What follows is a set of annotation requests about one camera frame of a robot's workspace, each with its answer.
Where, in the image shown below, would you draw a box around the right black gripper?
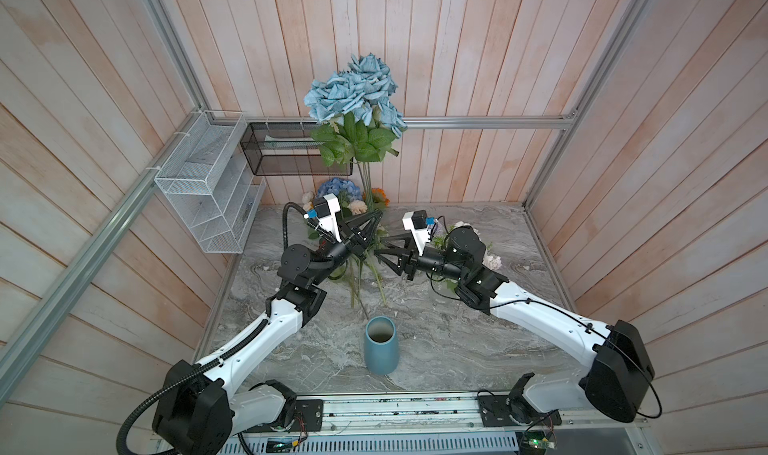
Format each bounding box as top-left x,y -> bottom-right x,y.
377,233 -> 467,285

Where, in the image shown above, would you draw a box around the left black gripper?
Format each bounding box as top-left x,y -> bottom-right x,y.
308,207 -> 382,285

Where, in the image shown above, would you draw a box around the teal blue rose bouquet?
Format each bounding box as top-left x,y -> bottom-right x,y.
303,53 -> 407,210

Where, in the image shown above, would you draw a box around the pink white hydrangea bouquet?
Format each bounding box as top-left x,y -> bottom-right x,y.
433,224 -> 509,300

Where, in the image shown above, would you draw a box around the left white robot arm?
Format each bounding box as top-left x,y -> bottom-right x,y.
117,209 -> 383,454

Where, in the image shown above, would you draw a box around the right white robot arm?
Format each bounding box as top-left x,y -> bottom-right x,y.
375,225 -> 655,425

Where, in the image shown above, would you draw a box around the teal ceramic vase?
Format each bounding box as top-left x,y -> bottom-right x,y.
363,316 -> 400,375

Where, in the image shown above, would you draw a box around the orange flower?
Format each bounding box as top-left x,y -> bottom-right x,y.
363,188 -> 390,210

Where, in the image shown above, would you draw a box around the blue hydrangea mixed bouquet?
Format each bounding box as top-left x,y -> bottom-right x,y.
303,177 -> 368,230

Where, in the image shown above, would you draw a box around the green leafy flower bunch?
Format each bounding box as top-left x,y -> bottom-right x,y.
331,256 -> 387,320

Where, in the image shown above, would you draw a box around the black mesh basket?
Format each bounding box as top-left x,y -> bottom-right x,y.
240,122 -> 353,177

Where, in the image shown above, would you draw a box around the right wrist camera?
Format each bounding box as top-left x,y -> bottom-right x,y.
402,210 -> 429,255

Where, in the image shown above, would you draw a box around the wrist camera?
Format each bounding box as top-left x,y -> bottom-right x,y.
304,194 -> 341,243
402,210 -> 429,255

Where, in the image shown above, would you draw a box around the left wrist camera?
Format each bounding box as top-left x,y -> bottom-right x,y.
304,194 -> 341,243

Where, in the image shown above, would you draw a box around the white wire mesh shelf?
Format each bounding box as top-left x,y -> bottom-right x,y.
155,110 -> 264,254

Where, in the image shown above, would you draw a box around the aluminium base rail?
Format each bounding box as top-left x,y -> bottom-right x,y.
213,385 -> 658,454

